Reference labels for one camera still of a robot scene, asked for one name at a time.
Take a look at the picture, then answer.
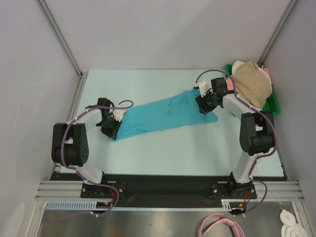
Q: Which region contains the left aluminium frame post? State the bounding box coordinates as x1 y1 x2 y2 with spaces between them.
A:
36 0 83 78

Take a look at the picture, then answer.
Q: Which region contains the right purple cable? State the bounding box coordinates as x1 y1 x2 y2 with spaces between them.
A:
195 69 279 217

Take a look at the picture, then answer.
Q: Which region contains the white round plastic part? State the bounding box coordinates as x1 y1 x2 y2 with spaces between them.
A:
279 209 309 237

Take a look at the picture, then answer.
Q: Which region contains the pink coiled cable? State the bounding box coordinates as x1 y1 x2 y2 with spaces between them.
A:
196 214 246 237

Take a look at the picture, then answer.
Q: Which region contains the aluminium front rail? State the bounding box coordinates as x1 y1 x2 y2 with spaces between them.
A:
36 181 304 201

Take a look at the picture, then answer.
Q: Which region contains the pink shirt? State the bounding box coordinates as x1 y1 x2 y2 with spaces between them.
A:
226 66 273 90

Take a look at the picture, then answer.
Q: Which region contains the white shirt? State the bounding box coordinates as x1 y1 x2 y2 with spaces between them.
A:
231 61 272 84

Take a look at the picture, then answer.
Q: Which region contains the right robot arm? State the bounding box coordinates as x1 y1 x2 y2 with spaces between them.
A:
195 78 277 198

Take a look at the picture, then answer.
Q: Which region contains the white slotted cable duct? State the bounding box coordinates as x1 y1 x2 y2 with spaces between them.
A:
45 200 243 211

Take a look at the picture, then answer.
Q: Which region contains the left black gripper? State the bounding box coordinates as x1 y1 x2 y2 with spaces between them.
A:
98 116 122 140

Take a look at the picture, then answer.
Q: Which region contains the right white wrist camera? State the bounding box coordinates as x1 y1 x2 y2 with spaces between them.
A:
194 80 209 97

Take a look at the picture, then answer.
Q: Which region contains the teal polo shirt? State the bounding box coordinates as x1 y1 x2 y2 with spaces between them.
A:
112 89 218 142

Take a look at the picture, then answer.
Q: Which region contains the green plastic bin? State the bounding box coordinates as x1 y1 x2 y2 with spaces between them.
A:
225 64 280 116

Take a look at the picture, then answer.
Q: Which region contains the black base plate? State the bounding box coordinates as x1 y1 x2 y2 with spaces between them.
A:
49 173 257 208

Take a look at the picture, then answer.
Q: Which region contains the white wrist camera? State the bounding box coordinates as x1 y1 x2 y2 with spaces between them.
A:
194 80 209 97
113 108 126 122

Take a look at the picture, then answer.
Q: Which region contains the aluminium frame post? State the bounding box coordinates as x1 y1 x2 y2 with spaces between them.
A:
258 0 300 64
36 0 83 78

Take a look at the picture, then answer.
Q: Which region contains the beige shirt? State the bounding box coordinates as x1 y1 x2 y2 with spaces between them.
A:
232 61 273 109

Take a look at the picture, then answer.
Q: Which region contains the purple cable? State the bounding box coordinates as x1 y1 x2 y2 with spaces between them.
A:
60 99 135 219
195 69 279 217

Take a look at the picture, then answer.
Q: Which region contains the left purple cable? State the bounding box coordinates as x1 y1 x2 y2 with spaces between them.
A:
60 99 135 219

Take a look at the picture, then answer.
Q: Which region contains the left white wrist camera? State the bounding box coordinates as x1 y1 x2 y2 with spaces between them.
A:
113 108 126 122

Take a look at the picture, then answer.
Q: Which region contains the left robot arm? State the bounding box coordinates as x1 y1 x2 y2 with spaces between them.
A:
51 98 127 198

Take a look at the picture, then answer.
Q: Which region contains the right aluminium frame post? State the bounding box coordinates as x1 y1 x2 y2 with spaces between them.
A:
258 0 300 64

